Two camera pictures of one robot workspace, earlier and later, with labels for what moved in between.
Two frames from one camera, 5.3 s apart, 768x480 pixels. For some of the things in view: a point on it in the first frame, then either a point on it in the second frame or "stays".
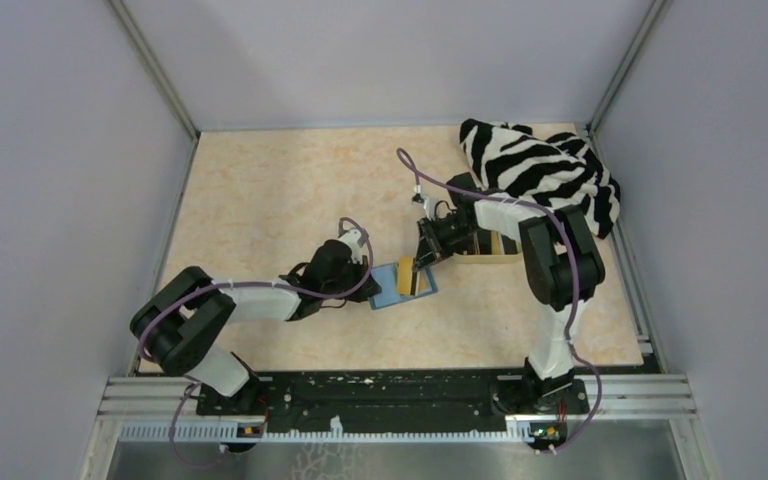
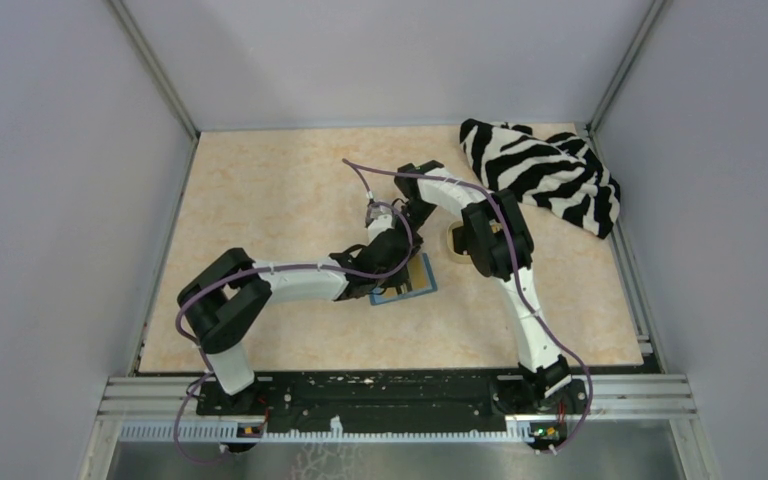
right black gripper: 431,249 → 414,239
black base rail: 400,396 stays
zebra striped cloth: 559,169 stays
